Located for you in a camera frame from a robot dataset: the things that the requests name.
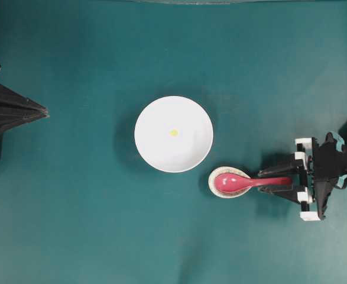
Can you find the yellow hexagonal prism block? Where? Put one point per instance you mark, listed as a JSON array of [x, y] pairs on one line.
[[174, 133]]

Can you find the red plastic spoon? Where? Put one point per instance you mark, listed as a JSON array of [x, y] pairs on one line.
[[229, 182]]

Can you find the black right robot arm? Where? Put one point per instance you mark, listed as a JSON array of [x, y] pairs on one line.
[[320, 167]]

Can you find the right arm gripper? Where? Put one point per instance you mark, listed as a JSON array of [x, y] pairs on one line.
[[309, 162]]

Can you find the beige crackle spoon rest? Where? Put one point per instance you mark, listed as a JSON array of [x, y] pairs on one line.
[[225, 169]]

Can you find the white ceramic bowl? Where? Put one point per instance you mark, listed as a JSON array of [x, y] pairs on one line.
[[173, 154]]

